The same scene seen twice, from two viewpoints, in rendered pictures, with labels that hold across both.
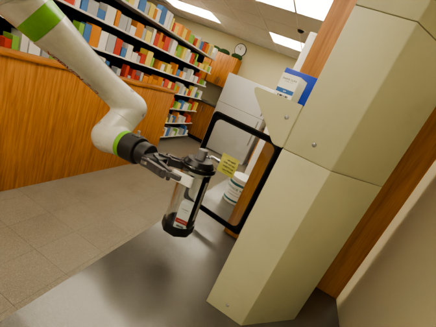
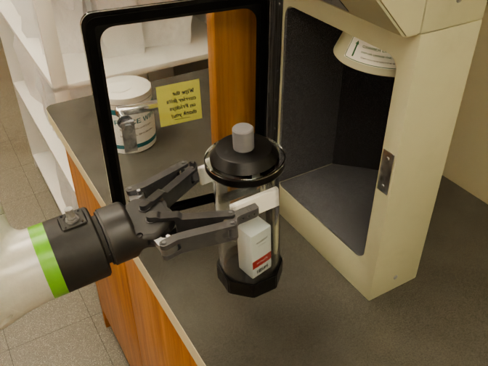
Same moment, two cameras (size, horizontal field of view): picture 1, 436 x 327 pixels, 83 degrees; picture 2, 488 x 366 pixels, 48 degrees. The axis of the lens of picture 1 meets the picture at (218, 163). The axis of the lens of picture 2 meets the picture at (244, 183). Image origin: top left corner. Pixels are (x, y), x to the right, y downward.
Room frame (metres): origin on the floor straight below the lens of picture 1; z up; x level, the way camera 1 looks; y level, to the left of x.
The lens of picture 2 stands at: (0.26, 0.49, 1.65)
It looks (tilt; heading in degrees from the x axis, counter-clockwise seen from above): 36 degrees down; 314
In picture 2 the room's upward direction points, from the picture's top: straight up
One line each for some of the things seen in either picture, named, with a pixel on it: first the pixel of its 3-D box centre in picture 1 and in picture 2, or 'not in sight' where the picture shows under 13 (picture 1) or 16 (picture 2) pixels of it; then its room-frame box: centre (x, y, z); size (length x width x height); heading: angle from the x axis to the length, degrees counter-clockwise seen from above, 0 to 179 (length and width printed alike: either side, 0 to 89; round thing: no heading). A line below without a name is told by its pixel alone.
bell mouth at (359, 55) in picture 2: not in sight; (392, 37); (0.65, -0.25, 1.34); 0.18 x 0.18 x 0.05
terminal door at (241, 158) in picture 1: (227, 172); (186, 115); (0.91, -0.05, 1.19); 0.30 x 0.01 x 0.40; 67
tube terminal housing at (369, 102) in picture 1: (316, 190); (393, 41); (0.67, -0.28, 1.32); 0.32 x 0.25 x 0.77; 164
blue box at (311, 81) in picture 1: (296, 90); not in sight; (0.81, -0.13, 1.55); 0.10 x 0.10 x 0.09; 74
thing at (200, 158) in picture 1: (200, 159); (243, 149); (0.68, 0.05, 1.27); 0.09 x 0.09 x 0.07
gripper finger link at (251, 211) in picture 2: (170, 175); (243, 220); (0.63, 0.11, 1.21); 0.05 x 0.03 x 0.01; 71
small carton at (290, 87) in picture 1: (290, 89); not in sight; (0.67, -0.09, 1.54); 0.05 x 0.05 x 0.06; 58
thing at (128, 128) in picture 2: not in sight; (128, 135); (0.94, 0.06, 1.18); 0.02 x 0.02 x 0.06; 67
